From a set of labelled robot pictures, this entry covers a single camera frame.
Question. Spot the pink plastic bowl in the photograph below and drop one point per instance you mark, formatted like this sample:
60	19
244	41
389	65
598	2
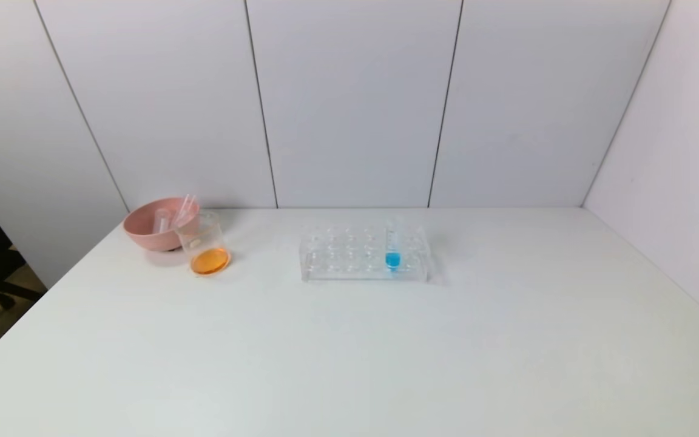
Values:
143	233

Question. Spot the test tube with blue liquid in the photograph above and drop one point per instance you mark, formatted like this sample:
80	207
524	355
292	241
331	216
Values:
392	260

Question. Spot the clear glass beaker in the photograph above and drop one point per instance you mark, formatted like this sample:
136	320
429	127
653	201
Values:
209	261

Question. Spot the clear plastic test tube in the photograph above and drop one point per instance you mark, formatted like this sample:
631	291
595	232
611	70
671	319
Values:
185	209
162	221

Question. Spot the clear acrylic test tube rack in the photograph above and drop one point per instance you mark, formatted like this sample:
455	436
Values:
349	274

